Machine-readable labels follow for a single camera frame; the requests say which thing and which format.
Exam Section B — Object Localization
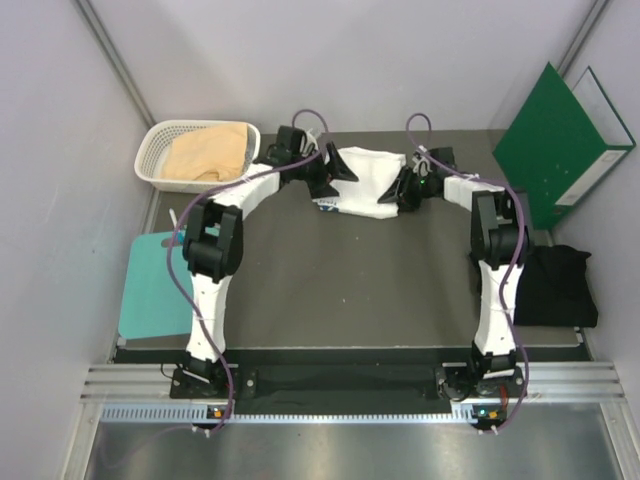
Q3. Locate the green ring binder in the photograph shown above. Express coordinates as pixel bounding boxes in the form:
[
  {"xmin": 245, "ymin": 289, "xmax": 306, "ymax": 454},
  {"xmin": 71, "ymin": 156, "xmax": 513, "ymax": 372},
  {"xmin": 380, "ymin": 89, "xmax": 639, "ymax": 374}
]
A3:
[{"xmin": 493, "ymin": 64, "xmax": 636, "ymax": 230}]

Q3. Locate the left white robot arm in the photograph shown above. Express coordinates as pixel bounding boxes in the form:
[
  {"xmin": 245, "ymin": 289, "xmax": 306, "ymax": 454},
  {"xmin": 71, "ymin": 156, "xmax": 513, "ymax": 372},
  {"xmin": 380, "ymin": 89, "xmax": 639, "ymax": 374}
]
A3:
[{"xmin": 174, "ymin": 126, "xmax": 359, "ymax": 398}]

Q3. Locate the beige folded t-shirt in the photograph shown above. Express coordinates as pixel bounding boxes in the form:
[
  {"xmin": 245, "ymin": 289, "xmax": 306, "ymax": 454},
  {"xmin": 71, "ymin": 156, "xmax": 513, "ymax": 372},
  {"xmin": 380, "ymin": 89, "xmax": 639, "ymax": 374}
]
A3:
[{"xmin": 160, "ymin": 122, "xmax": 248, "ymax": 182}]

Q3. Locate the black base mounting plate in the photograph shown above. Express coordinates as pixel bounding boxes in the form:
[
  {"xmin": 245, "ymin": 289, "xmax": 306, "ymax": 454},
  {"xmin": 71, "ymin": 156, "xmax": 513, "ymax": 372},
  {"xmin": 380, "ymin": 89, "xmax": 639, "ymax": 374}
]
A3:
[{"xmin": 170, "ymin": 363, "xmax": 524, "ymax": 407}]

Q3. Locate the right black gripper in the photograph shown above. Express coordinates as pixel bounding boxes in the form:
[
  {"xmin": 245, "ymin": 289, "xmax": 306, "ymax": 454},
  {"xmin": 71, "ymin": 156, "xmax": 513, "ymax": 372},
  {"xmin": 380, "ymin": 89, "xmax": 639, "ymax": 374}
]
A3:
[{"xmin": 378, "ymin": 168, "xmax": 432, "ymax": 213}]

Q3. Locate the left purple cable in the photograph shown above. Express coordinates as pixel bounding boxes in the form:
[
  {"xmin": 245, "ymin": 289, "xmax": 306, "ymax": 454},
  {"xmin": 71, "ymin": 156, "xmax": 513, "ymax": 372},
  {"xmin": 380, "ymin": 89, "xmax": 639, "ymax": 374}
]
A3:
[{"xmin": 164, "ymin": 108, "xmax": 331, "ymax": 440}]

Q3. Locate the white plastic basket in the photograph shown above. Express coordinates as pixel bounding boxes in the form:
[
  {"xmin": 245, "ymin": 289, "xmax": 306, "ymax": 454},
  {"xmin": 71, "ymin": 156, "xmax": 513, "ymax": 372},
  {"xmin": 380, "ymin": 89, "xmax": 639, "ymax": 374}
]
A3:
[{"xmin": 134, "ymin": 120, "xmax": 261, "ymax": 193}]

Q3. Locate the teal cutting mat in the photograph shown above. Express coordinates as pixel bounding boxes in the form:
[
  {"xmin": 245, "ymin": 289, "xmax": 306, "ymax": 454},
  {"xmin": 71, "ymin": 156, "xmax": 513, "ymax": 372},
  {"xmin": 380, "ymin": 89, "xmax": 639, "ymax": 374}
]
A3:
[{"xmin": 118, "ymin": 232, "xmax": 192, "ymax": 340}]

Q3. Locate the aluminium rail frame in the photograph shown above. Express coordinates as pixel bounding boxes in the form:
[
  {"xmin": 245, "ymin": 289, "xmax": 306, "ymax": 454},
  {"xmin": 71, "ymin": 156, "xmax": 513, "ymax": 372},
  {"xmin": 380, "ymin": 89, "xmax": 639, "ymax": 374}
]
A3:
[{"xmin": 61, "ymin": 362, "xmax": 639, "ymax": 479}]

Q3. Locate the black t-shirt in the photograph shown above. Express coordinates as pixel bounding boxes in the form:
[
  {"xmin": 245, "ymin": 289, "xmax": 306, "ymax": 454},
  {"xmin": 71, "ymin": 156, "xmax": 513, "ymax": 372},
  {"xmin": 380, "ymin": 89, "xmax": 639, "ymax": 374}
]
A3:
[{"xmin": 469, "ymin": 243, "xmax": 600, "ymax": 329}]

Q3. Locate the white daisy print t-shirt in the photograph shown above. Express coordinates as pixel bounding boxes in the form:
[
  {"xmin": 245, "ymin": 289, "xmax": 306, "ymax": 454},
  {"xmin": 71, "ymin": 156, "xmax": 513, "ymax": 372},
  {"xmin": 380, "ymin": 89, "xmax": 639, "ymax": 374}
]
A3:
[{"xmin": 313, "ymin": 147, "xmax": 406, "ymax": 220}]

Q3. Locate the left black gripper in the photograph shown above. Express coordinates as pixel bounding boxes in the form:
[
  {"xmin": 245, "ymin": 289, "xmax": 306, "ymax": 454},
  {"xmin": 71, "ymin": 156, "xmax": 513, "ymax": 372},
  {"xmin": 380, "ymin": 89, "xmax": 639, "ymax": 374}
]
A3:
[{"xmin": 290, "ymin": 140, "xmax": 356, "ymax": 198}]

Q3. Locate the purple cable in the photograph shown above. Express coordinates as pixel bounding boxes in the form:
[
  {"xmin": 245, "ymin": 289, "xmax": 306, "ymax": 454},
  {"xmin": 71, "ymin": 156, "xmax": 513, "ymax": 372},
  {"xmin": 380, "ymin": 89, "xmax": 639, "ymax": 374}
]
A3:
[
  {"xmin": 164, "ymin": 108, "xmax": 331, "ymax": 440},
  {"xmin": 405, "ymin": 112, "xmax": 532, "ymax": 436}
]

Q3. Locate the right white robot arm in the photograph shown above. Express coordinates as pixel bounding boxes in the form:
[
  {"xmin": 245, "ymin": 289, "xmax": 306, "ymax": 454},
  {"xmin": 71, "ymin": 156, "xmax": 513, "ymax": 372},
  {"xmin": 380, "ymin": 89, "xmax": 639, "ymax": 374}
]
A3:
[{"xmin": 378, "ymin": 146, "xmax": 531, "ymax": 396}]

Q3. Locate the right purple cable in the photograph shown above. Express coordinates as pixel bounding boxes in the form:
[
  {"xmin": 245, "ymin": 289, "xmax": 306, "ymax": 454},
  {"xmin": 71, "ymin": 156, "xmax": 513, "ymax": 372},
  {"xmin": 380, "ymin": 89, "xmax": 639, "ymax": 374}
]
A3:
[{"xmin": 405, "ymin": 112, "xmax": 532, "ymax": 436}]

